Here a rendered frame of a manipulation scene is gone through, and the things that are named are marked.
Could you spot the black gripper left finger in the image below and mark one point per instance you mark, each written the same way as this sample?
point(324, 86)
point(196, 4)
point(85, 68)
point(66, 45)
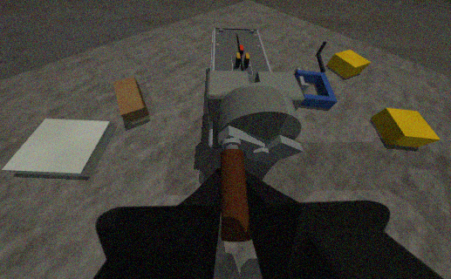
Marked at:
point(193, 225)

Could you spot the yellow block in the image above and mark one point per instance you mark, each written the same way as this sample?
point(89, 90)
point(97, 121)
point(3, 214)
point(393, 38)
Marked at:
point(403, 128)
point(348, 63)

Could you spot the black l-shaped bar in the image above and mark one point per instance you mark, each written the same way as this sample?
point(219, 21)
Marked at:
point(320, 61)

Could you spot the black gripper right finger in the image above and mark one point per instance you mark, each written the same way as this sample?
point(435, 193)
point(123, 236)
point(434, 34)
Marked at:
point(279, 224)

